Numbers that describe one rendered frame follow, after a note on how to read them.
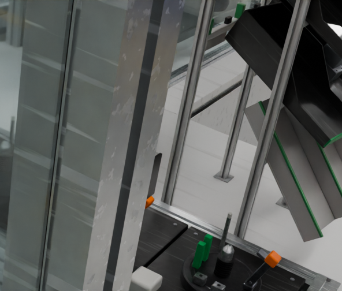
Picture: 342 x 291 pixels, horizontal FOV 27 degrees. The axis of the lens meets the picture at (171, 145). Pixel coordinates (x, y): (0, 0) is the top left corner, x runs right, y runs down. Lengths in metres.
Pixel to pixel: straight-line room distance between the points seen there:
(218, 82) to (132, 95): 2.19
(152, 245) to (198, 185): 0.46
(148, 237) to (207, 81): 1.09
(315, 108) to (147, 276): 0.46
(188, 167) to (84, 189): 1.64
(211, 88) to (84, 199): 2.13
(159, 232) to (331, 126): 0.38
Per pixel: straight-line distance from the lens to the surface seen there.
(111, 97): 0.17
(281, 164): 1.39
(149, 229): 1.37
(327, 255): 1.65
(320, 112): 1.40
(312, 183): 1.49
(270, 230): 1.67
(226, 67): 2.51
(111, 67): 0.17
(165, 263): 1.30
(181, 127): 1.42
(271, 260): 1.21
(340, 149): 1.64
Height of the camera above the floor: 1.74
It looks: 28 degrees down
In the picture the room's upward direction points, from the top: 12 degrees clockwise
